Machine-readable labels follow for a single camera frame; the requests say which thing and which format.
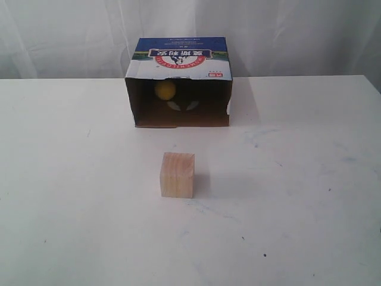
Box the yellow tennis ball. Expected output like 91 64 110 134
154 80 176 101

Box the wooden cube block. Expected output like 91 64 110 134
160 152 195 198

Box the blue white cardboard box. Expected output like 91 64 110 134
125 36 233 128

